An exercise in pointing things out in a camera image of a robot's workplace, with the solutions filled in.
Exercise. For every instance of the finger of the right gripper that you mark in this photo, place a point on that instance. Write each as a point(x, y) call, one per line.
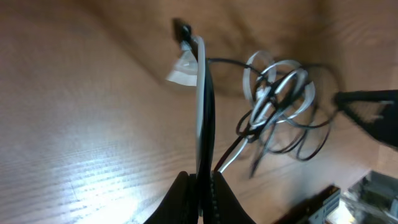
point(375, 112)

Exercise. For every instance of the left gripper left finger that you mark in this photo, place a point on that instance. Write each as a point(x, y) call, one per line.
point(171, 207)

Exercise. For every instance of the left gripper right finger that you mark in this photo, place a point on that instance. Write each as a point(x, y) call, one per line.
point(226, 209)

